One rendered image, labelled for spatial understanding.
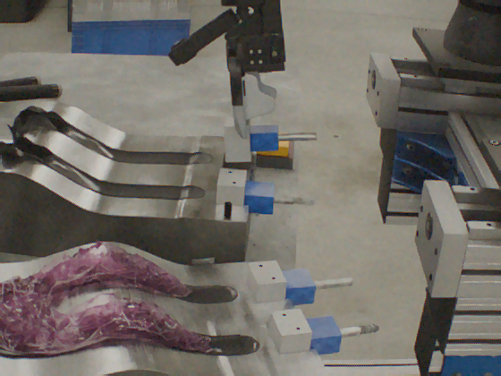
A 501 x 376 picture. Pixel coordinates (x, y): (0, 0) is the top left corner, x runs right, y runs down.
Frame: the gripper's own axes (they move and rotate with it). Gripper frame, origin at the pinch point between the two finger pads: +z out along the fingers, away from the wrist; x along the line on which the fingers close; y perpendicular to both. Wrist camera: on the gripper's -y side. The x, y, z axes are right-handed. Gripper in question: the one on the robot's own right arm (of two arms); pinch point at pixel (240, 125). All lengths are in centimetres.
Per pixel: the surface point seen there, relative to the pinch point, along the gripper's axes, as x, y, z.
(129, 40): 297, -78, 33
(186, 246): -16.7, -6.8, 11.5
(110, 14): 293, -86, 17
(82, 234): -16.9, -21.4, 9.2
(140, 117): 35.2, -22.0, 6.7
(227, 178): -11.2, -1.2, 4.2
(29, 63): 64, -54, -2
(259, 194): -12.3, 3.0, 6.3
